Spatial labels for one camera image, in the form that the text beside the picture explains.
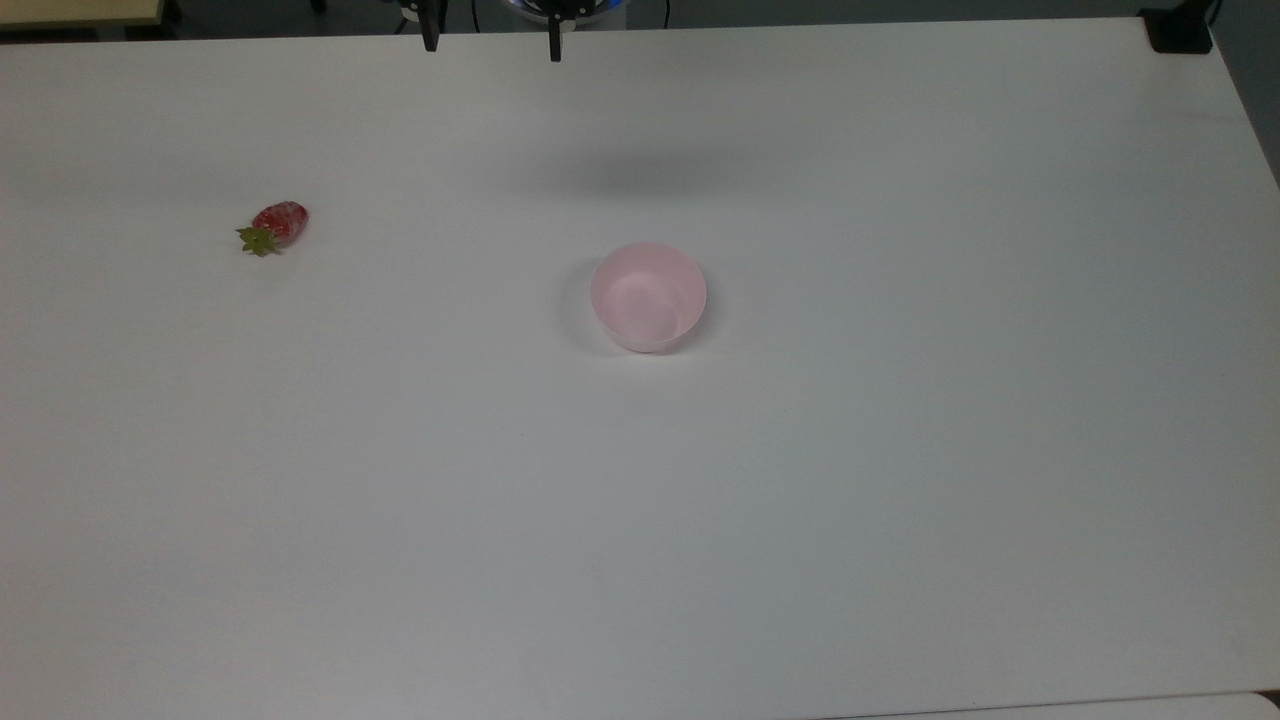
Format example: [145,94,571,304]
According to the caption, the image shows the black table clamp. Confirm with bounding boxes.
[1138,0,1219,55]

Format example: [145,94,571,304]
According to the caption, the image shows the red strawberry with green leaves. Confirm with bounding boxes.
[236,200,310,258]

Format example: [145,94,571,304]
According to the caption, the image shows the pink plastic bowl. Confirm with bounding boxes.
[588,241,709,354]

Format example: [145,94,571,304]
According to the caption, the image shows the yellow wooden table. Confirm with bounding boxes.
[0,0,167,30]

